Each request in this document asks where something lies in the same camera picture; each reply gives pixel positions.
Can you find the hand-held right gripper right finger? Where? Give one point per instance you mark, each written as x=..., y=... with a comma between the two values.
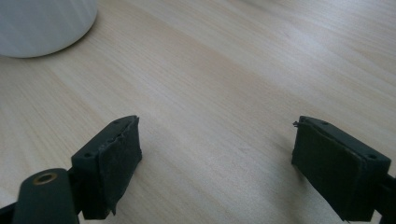
x=336, y=168

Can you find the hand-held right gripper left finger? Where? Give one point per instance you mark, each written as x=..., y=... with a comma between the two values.
x=106, y=168

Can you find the white ribbed container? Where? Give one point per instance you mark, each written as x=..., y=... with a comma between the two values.
x=40, y=26

